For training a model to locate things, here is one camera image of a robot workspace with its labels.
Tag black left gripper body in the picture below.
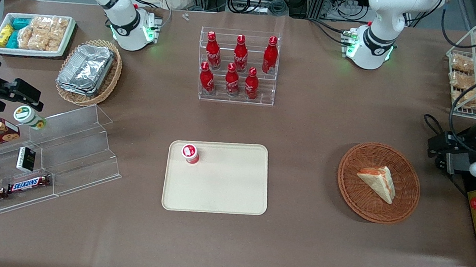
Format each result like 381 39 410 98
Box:
439 130 475 177

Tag triangle sandwich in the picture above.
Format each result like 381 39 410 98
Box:
353 162 399 206

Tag white rectangular snack tray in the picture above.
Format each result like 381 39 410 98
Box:
0 8 77 63

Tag tan oval wicker basket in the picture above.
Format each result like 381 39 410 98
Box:
53 35 126 111

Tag brown round wicker basket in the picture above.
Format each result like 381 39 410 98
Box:
332 138 426 228

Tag beige plastic tray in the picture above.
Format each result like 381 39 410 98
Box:
160 134 275 222

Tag green lidded cup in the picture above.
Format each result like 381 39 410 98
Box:
12 104 49 132

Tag clear rice cracker bag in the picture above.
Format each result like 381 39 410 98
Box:
16 26 35 50
30 15 54 33
29 29 52 53
47 16 70 54

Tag yellow snack pack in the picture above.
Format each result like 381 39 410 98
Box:
0 23 15 49

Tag teal snack pack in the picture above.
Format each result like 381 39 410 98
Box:
11 16 33 32
6 29 21 50

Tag small black box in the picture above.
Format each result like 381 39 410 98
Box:
16 146 37 174

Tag stacked aluminium foil containers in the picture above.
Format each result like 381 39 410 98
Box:
55 41 116 100

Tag clear acrylic step shelf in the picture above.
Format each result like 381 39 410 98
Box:
0 94 130 237

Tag red lidded yogurt cup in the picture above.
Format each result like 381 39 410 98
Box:
179 143 202 166

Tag red cola bottle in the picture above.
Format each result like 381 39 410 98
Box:
203 31 225 70
232 34 251 73
243 66 261 101
223 62 243 98
197 61 219 96
261 35 281 76

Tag clear acrylic bottle rack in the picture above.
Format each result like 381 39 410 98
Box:
192 24 282 109

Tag coiled black cable bundle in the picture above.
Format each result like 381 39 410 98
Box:
226 0 290 20

